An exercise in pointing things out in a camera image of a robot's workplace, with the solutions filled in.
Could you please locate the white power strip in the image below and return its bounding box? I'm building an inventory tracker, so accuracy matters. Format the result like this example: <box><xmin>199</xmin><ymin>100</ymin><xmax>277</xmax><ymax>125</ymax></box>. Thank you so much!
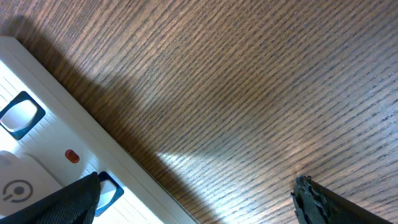
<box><xmin>1</xmin><ymin>36</ymin><xmax>193</xmax><ymax>224</ymax></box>

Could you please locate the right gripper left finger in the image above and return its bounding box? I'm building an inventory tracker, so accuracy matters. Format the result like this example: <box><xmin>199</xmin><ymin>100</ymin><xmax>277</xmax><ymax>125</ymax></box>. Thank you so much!
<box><xmin>1</xmin><ymin>172</ymin><xmax>101</xmax><ymax>224</ymax></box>

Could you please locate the white plug adapter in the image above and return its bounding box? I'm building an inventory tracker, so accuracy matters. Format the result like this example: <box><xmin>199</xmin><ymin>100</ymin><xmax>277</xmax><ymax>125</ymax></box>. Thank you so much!
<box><xmin>1</xmin><ymin>151</ymin><xmax>62</xmax><ymax>218</ymax></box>

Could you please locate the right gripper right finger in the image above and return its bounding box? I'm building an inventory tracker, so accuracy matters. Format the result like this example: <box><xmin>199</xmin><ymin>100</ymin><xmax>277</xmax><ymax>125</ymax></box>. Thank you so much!
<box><xmin>290</xmin><ymin>175</ymin><xmax>391</xmax><ymax>224</ymax></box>

